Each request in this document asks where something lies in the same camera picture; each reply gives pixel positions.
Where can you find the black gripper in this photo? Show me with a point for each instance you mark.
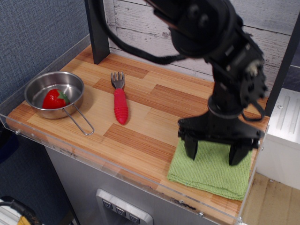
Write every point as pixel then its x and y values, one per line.
pixel 241 136

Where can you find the green cloth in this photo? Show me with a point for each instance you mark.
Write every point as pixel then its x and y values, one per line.
pixel 210 170

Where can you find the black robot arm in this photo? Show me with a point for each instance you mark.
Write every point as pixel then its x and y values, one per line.
pixel 211 30

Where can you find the white box on right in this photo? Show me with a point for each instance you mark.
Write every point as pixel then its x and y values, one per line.
pixel 279 159

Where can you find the clear acrylic table guard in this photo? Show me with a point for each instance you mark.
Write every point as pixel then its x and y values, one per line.
pixel 123 140

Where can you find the grey cabinet with dispenser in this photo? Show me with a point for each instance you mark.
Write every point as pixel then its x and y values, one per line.
pixel 105 194

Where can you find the red toy strawberry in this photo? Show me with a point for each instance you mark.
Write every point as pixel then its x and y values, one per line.
pixel 55 99

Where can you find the yellow object bottom left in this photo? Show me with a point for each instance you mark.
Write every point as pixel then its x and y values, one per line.
pixel 28 221

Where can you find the red handled fork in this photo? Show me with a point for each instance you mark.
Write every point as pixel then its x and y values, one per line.
pixel 120 102

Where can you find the steel pan with handle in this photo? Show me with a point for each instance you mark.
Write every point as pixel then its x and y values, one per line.
pixel 69 83

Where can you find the dark left frame post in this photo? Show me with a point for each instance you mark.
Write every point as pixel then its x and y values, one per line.
pixel 98 37

